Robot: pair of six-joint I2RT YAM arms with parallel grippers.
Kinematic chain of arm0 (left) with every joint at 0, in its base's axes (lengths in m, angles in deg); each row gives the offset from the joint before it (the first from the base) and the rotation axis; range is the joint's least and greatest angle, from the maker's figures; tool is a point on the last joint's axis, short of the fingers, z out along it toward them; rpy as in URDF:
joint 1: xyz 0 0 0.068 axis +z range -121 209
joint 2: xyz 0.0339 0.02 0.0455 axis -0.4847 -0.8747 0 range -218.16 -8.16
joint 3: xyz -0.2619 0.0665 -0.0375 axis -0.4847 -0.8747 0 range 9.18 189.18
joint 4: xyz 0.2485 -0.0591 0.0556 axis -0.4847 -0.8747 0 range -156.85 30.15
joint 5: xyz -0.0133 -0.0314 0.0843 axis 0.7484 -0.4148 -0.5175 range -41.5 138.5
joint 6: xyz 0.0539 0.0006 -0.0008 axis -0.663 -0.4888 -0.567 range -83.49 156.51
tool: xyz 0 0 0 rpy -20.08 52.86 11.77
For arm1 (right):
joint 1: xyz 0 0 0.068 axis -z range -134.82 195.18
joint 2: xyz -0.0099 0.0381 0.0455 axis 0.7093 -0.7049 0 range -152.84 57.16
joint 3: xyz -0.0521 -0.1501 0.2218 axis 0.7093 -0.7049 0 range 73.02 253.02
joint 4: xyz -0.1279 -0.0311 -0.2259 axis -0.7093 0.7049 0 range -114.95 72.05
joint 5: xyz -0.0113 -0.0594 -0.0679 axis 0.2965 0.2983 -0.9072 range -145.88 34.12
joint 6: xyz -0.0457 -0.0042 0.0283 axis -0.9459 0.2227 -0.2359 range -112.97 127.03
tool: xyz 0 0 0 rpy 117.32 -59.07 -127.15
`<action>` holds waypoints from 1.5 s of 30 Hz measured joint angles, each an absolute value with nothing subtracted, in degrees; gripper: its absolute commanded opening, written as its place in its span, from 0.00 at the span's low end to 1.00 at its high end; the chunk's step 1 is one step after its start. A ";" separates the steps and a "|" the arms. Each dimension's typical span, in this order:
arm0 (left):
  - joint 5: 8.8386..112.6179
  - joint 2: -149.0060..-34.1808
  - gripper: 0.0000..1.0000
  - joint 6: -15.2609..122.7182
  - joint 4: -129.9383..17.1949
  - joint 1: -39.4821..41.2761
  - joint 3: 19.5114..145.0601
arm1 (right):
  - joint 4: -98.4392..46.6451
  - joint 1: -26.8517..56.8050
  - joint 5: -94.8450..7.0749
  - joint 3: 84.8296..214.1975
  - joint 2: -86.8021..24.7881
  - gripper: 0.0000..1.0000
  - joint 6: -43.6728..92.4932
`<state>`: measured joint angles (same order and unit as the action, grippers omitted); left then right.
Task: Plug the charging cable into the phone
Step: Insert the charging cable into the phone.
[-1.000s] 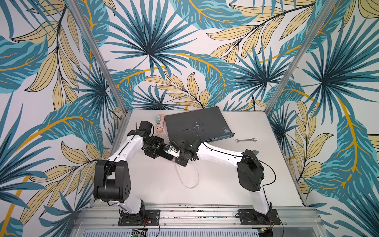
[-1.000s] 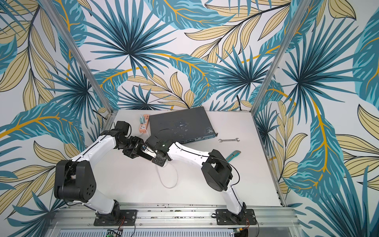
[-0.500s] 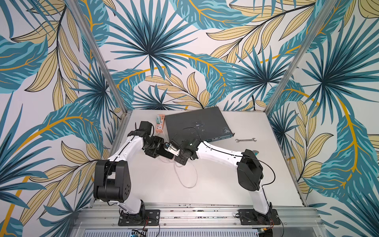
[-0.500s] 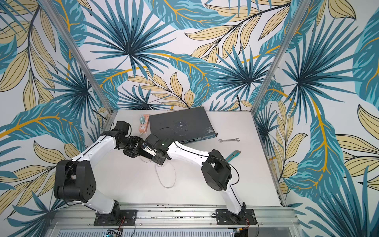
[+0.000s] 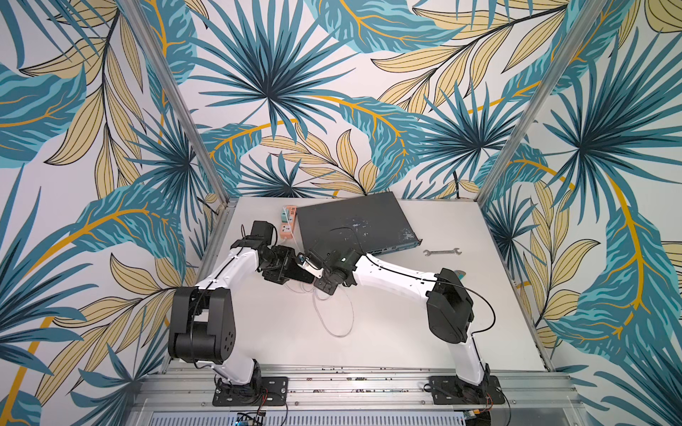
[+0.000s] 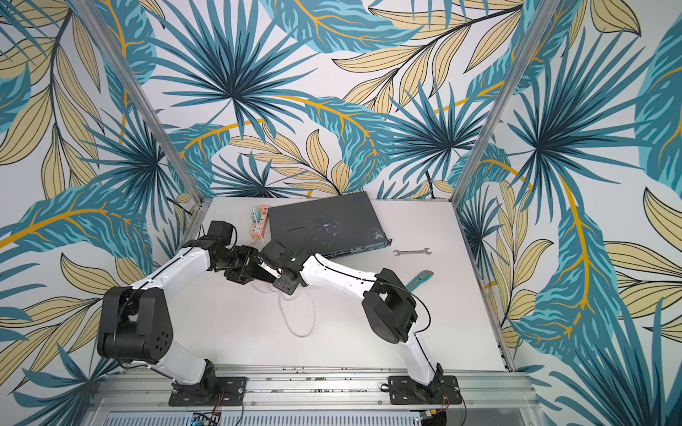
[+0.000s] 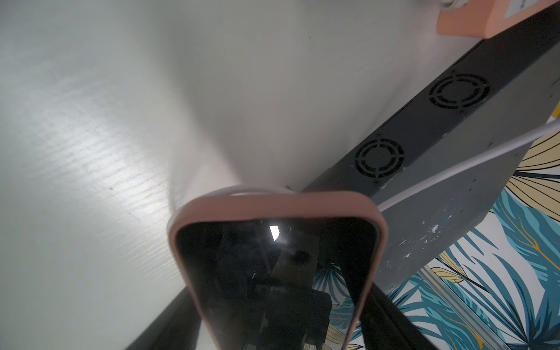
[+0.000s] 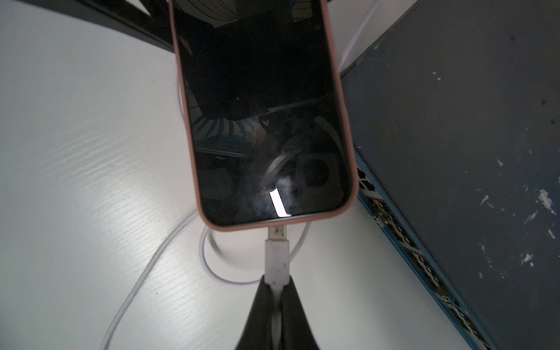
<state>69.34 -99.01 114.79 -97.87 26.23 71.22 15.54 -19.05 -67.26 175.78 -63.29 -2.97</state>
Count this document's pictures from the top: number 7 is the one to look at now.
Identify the dark grey network switch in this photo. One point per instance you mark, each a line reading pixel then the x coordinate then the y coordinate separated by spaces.
pixel 418 166

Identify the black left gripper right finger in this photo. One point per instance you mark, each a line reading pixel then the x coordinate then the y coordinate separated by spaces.
pixel 385 327

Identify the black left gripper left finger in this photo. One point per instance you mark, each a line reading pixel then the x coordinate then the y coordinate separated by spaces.
pixel 176 328

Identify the black phone pink case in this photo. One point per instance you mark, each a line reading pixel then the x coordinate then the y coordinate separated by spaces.
pixel 279 271

